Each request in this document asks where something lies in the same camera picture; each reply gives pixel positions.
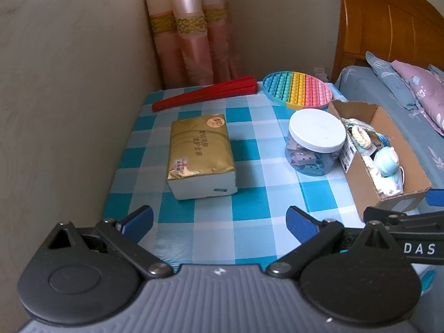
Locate blue floral pillow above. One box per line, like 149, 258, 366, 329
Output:
365, 51, 422, 118

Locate white sock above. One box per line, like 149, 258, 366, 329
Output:
362, 156, 385, 190

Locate plastic jar with white lid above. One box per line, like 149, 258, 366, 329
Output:
285, 109, 347, 177

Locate cardboard box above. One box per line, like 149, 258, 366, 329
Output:
328, 99, 433, 223

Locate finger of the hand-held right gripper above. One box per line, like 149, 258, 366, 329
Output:
426, 189, 444, 206
364, 206, 444, 232

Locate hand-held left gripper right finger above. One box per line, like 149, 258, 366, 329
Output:
266, 206, 405, 278

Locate rainbow silicone bubble toy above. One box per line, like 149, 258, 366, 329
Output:
262, 71, 333, 109

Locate pink curtain with gold band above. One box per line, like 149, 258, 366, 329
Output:
140, 0, 243, 89

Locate gold tissue pack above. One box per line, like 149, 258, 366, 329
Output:
166, 113, 238, 201

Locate red folding fan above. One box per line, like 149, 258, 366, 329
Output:
152, 76, 259, 112

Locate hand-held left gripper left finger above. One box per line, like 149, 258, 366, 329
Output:
35, 205, 173, 279

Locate wooden bed headboard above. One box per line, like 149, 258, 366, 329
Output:
331, 0, 444, 84

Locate pink floral pillow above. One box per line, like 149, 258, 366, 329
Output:
391, 60, 444, 136

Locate light blue round toy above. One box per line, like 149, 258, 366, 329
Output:
375, 147, 400, 175

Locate blue checkered tablecloth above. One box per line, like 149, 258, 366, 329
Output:
102, 83, 368, 268

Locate cream rope ring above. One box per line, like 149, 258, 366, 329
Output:
349, 127, 372, 150

